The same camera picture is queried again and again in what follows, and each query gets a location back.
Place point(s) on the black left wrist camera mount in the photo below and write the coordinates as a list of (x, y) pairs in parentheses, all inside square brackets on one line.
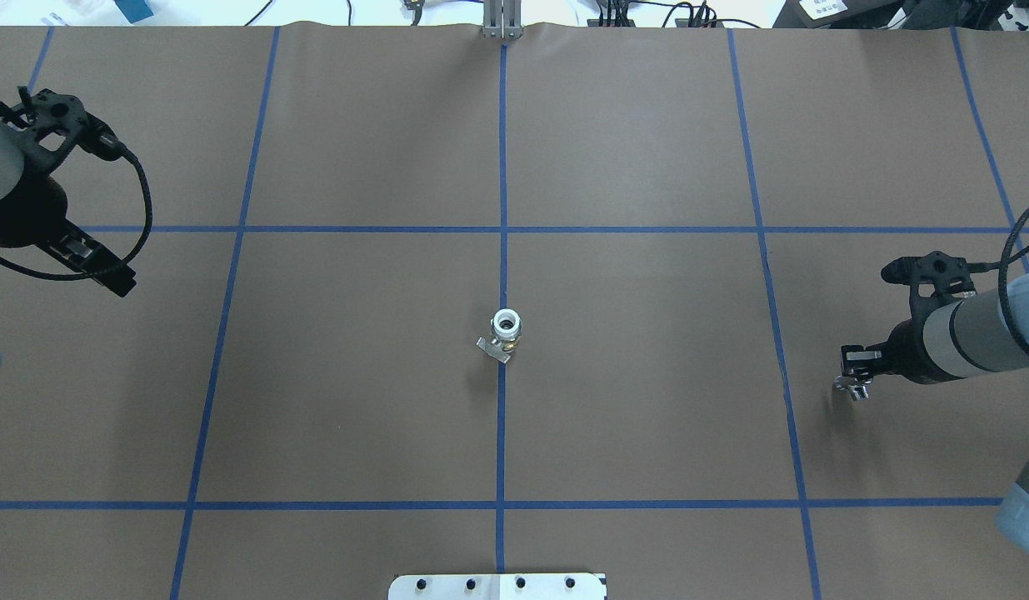
[(46, 126)]

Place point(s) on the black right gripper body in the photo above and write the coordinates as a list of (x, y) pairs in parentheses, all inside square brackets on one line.
[(907, 347)]

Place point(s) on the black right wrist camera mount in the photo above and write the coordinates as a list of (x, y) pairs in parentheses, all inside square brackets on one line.
[(934, 281)]

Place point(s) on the white brass PPR valve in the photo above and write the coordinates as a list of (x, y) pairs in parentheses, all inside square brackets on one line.
[(506, 330)]

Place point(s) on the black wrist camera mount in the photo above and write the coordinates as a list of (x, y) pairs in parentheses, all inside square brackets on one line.
[(934, 281), (46, 126)]

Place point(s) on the chrome pipe fitting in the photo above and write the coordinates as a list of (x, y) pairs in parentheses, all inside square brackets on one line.
[(858, 389)]

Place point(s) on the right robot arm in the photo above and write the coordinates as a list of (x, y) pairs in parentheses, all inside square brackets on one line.
[(985, 333)]

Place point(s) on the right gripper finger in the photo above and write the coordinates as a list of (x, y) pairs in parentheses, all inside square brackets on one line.
[(859, 374)]

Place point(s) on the teal box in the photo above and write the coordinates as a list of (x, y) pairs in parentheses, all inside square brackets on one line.
[(135, 11)]

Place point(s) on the aluminium profile post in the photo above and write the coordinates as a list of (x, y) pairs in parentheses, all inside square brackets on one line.
[(502, 19)]

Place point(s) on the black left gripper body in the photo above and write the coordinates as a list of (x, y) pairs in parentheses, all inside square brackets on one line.
[(22, 215)]

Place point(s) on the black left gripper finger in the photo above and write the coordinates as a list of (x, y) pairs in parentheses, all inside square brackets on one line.
[(86, 256)]

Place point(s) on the brown paper table mat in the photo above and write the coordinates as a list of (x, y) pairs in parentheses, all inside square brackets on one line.
[(419, 303)]

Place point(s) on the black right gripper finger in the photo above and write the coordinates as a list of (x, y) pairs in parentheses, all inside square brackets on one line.
[(857, 355)]

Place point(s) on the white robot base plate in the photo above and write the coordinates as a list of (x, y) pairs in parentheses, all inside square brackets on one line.
[(525, 585)]

